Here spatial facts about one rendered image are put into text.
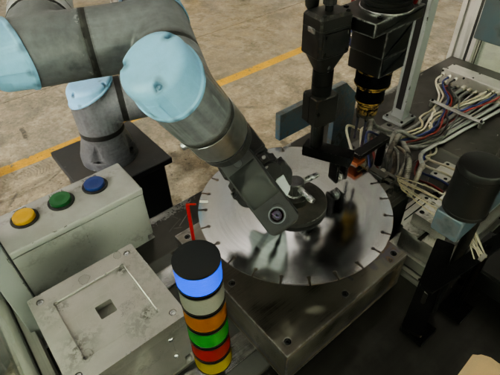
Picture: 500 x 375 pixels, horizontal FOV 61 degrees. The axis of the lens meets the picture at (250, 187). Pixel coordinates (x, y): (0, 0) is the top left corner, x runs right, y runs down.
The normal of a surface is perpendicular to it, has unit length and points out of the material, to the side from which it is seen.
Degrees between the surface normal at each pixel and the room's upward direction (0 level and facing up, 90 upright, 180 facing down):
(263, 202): 49
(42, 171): 0
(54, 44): 61
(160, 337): 90
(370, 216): 0
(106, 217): 90
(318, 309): 0
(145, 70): 32
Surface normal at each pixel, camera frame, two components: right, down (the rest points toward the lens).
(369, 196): -0.03, -0.74
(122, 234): 0.64, 0.50
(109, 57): 0.33, 0.71
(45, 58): 0.32, 0.50
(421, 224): -0.77, 0.44
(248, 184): -0.13, 0.01
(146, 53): -0.38, -0.36
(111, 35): 0.28, 0.23
